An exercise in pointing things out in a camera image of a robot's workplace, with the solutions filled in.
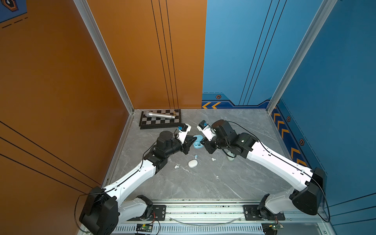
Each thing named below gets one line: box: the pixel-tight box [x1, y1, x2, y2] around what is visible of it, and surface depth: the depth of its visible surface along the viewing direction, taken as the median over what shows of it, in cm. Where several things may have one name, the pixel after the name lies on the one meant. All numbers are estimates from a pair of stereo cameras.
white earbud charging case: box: [188, 159, 198, 169], surface depth 90 cm
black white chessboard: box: [139, 108, 182, 130], surface depth 111 cm
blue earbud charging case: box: [192, 134, 204, 149], surface depth 76 cm
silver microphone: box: [144, 111, 176, 120], surface depth 111 cm
